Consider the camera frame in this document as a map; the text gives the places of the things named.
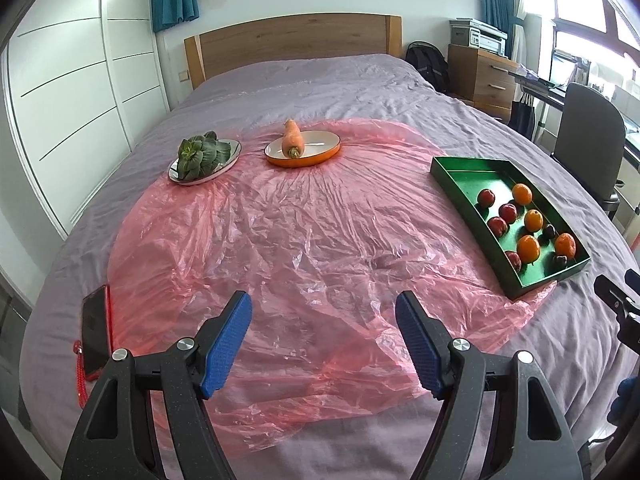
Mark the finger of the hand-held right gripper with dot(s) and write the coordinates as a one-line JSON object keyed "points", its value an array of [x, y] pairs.
{"points": [[634, 278], [612, 290]]}

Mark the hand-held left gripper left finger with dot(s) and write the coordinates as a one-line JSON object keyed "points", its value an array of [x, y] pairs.
{"points": [[227, 342]]}

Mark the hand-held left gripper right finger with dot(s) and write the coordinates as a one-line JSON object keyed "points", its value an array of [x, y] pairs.
{"points": [[420, 345]]}

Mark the green tray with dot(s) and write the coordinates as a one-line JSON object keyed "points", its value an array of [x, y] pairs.
{"points": [[465, 180]]}

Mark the pink plastic sheet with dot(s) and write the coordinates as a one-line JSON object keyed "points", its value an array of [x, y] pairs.
{"points": [[310, 240]]}

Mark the red-cased smartphone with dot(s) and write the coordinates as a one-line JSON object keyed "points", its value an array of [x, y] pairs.
{"points": [[95, 330]]}

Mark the grey office chair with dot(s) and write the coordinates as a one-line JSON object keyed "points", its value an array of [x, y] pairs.
{"points": [[585, 135]]}

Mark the green bok choy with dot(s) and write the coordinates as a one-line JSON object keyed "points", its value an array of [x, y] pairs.
{"points": [[200, 157]]}

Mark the white plate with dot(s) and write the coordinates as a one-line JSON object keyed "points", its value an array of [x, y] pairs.
{"points": [[231, 152]]}

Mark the black bag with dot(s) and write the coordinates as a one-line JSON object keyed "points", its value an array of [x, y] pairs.
{"points": [[522, 115]]}

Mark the glass desk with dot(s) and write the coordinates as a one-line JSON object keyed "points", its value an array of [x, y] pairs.
{"points": [[540, 87]]}

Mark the carrot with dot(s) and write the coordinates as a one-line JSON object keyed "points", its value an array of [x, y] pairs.
{"points": [[291, 137]]}

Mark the orange oval dish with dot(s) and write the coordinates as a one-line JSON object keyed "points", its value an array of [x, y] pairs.
{"points": [[320, 147]]}

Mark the laptop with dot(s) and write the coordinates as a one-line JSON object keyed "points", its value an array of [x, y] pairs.
{"points": [[562, 67]]}

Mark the wooden dresser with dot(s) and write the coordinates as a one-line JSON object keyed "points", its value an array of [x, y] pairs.
{"points": [[480, 77]]}

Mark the window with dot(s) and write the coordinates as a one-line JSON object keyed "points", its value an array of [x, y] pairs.
{"points": [[590, 10]]}

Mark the black backpack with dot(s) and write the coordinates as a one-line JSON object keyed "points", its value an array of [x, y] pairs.
{"points": [[427, 65]]}

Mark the grey printer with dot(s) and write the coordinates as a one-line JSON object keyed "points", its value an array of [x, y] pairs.
{"points": [[475, 35]]}

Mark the white wardrobe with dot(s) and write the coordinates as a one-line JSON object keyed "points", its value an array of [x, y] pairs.
{"points": [[75, 85]]}

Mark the wooden headboard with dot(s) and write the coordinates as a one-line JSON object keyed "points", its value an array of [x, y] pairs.
{"points": [[290, 42]]}

